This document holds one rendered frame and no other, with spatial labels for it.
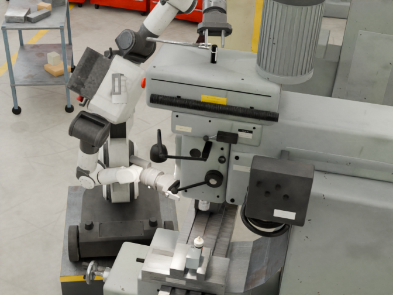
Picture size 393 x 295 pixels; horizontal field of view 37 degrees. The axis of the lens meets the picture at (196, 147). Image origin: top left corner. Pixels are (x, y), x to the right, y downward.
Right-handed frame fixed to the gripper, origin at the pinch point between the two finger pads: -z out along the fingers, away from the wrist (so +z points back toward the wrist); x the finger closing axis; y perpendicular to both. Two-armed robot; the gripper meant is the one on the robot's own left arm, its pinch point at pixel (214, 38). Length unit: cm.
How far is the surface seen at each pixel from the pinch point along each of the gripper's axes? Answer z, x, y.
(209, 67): -11.0, 1.9, -1.4
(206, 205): -42, -1, -60
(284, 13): -6.7, -20.1, 24.5
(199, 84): -18.7, 5.3, -0.3
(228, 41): 106, -21, -152
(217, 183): -41, -4, -35
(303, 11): -6.8, -25.9, 26.1
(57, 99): 145, 123, -310
